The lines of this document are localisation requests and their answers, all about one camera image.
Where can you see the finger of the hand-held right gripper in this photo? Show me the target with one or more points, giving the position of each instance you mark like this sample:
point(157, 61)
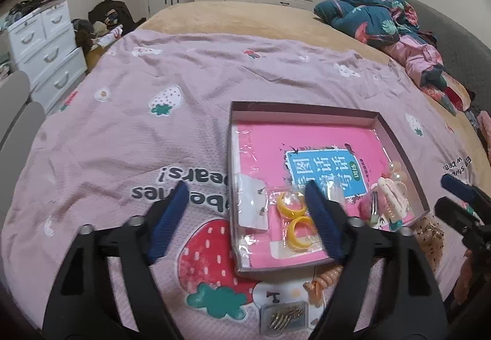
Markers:
point(456, 186)
point(454, 214)

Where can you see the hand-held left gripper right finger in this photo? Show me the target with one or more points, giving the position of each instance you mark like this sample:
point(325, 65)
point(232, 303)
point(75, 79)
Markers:
point(324, 225)

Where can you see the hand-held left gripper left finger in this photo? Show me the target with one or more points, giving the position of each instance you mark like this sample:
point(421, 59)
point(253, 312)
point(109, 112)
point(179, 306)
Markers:
point(168, 225)

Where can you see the yellow hoop earrings bag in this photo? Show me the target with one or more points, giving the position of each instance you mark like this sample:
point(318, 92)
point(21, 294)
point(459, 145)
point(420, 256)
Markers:
point(293, 221)

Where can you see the white hair claw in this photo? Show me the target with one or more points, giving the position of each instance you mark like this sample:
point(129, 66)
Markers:
point(393, 198)

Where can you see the clear earring card packet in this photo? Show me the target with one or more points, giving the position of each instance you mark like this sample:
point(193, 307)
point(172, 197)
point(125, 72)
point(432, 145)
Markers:
point(251, 205)

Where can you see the brown cardboard box tray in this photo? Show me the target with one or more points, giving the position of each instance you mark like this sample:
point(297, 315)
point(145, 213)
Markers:
point(330, 113)

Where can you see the pink strawberry printed blanket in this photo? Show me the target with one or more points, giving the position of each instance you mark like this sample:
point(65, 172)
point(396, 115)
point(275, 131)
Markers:
point(134, 140)

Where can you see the red patterned pillow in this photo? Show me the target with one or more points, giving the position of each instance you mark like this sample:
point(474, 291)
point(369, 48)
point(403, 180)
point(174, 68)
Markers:
point(458, 94)

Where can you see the pink book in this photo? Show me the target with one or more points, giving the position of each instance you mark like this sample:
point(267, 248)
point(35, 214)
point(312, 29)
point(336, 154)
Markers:
point(264, 148)

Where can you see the grey padded headboard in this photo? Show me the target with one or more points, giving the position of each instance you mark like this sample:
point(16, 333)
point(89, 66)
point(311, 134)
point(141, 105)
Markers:
point(452, 33)

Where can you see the grey chair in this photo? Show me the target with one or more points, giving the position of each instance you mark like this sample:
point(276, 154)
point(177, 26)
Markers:
point(19, 125)

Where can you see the teal floral quilt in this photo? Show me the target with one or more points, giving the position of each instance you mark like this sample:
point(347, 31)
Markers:
point(368, 13)

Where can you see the pile of clothes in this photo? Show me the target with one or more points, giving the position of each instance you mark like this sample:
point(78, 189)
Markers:
point(98, 36)

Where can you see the tan bedsheet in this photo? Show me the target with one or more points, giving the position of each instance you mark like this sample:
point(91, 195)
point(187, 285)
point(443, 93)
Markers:
point(268, 21)

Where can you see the white drawer cabinet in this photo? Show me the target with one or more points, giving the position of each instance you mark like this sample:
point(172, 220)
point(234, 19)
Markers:
point(46, 52)

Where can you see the black bag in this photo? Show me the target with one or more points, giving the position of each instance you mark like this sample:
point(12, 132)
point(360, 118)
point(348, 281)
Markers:
point(111, 13)

